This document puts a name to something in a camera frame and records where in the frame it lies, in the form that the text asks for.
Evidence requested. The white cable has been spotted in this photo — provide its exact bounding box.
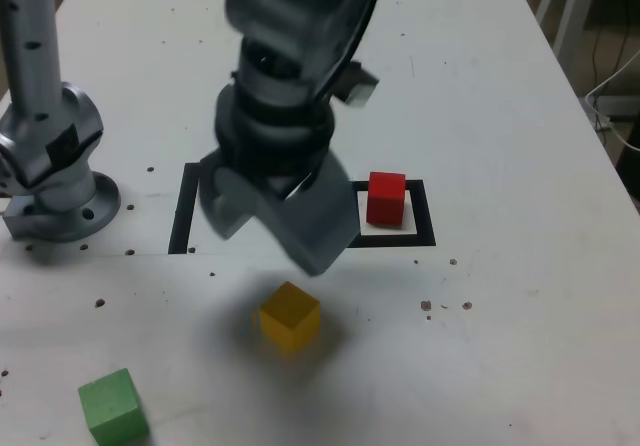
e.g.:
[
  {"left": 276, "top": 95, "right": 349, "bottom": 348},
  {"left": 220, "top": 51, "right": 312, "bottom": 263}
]
[{"left": 584, "top": 48, "right": 640, "bottom": 153}]

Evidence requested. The grey gripper-mounted camera box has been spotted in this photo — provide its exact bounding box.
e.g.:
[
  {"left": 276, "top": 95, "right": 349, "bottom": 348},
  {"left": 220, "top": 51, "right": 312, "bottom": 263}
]
[{"left": 337, "top": 59, "right": 380, "bottom": 111}]

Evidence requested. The yellow cube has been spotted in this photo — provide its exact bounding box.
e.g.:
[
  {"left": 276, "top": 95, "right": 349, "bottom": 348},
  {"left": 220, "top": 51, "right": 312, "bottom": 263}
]
[{"left": 258, "top": 280, "right": 322, "bottom": 353}]

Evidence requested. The red cube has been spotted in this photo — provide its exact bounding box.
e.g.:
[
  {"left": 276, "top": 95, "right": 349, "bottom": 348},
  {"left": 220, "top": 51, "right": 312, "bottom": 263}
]
[{"left": 366, "top": 171, "right": 407, "bottom": 228}]

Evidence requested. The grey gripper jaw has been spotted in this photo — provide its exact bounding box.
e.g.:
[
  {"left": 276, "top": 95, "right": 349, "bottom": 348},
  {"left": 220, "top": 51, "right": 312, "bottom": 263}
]
[
  {"left": 198, "top": 163, "right": 267, "bottom": 241},
  {"left": 254, "top": 153, "right": 362, "bottom": 278}
]

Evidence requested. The black tape strip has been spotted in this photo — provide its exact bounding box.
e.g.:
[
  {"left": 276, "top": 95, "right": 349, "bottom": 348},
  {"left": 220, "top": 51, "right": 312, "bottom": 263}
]
[{"left": 167, "top": 162, "right": 202, "bottom": 256}]

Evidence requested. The green cube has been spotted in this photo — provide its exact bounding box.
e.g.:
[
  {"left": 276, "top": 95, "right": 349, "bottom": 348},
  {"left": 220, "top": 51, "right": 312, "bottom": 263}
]
[{"left": 77, "top": 367, "right": 151, "bottom": 446}]

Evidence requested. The black tape square outline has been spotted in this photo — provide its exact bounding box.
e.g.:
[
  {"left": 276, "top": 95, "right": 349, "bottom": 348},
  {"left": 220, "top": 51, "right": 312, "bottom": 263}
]
[{"left": 346, "top": 179, "right": 437, "bottom": 249}]

